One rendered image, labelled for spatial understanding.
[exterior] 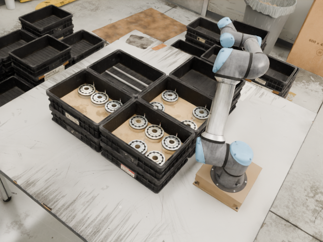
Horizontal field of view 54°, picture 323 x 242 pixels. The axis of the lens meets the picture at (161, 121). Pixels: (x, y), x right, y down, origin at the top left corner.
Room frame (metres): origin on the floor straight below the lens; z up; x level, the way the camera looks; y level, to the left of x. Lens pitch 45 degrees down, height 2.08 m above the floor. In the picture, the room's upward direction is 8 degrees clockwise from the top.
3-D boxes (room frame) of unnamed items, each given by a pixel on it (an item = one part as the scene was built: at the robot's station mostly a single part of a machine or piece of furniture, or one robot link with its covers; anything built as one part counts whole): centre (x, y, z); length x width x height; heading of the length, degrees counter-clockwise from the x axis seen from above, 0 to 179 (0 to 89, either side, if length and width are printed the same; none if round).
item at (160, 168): (1.09, 0.06, 0.92); 0.40 x 0.30 x 0.02; 59
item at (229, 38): (1.59, -0.31, 1.22); 0.11 x 0.11 x 0.08; 87
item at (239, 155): (0.97, -0.38, 0.96); 0.13 x 0.12 x 0.14; 87
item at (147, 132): (1.15, 0.03, 0.86); 0.10 x 0.10 x 0.01
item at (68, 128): (1.29, 0.41, 0.76); 0.40 x 0.30 x 0.12; 59
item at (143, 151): (1.02, 0.10, 0.86); 0.10 x 0.10 x 0.01
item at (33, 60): (2.12, 1.05, 0.37); 0.40 x 0.30 x 0.45; 151
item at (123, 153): (1.09, 0.06, 0.87); 0.40 x 0.30 x 0.11; 59
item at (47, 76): (2.03, 0.92, 0.41); 0.31 x 0.02 x 0.16; 151
